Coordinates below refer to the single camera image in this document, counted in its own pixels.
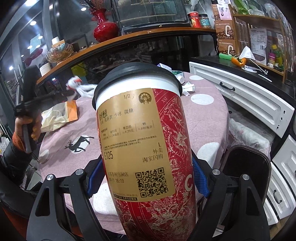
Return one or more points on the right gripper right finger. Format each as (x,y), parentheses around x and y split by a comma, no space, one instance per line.
(233,208)

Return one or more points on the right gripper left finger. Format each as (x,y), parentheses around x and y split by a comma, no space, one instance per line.
(62,209)

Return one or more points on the orange white snack bag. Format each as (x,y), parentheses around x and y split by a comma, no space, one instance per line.
(58,116)

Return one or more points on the red paper drink cup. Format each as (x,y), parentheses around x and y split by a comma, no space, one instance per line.
(146,151)

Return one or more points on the black trash bin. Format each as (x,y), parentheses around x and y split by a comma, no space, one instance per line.
(240,160)

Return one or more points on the left gloved hand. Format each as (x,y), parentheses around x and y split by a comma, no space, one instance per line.
(27,131)

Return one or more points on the middle white drawer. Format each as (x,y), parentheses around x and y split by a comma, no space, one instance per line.
(279,194)

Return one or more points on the glass lotus bowl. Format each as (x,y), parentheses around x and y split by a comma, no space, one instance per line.
(59,53)

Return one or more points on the pink spotted tablecloth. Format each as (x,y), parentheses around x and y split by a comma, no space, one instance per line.
(75,144)

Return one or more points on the top white drawer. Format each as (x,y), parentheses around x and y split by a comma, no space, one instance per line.
(285,160)

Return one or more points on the white plastic bag bundle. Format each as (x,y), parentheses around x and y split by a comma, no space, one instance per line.
(246,130)

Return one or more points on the red ceramic vase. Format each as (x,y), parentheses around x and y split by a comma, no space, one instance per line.
(105,29)

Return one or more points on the white drawer left of printer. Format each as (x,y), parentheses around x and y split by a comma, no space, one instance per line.
(269,108)

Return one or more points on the green white carton box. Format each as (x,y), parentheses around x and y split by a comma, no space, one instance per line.
(179,75)

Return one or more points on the crumpled white paper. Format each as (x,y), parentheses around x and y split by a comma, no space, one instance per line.
(188,88)

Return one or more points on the orange toy on counter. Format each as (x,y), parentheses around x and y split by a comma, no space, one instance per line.
(239,62)

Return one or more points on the red tin can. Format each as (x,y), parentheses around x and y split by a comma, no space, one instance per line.
(194,18)

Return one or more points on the wooden shelf rack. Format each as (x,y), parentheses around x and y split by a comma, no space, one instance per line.
(267,34)

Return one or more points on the brown coffee box stack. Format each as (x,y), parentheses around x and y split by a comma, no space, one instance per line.
(225,28)

